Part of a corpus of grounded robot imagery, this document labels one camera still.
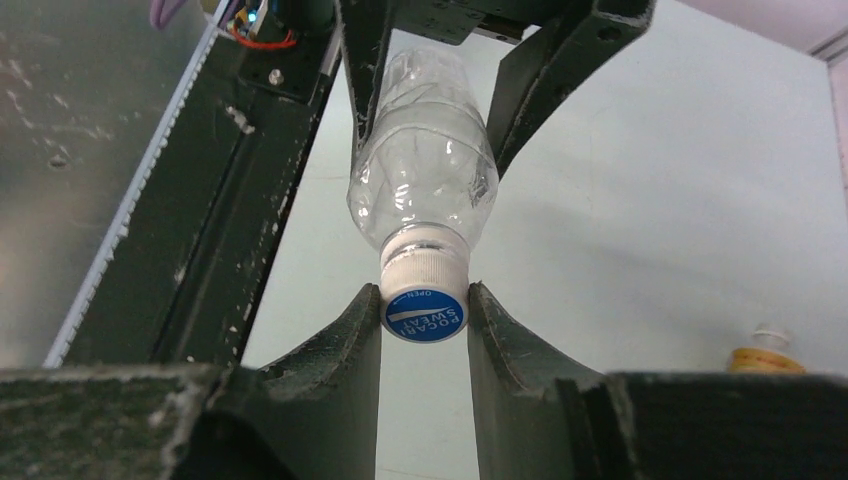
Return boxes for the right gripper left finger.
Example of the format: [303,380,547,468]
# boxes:
[1,284,381,479]

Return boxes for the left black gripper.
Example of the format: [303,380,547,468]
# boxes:
[336,0,656,177]

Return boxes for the clear crushed plastic bottle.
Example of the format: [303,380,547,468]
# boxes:
[347,47,499,249]

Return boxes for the blue white bottle cap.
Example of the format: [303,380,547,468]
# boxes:
[379,223,470,344]

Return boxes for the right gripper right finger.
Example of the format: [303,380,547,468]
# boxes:
[468,283,847,479]

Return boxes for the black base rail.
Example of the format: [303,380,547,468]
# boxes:
[44,1,349,368]

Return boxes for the orange red label bottle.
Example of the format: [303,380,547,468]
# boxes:
[725,323,807,374]

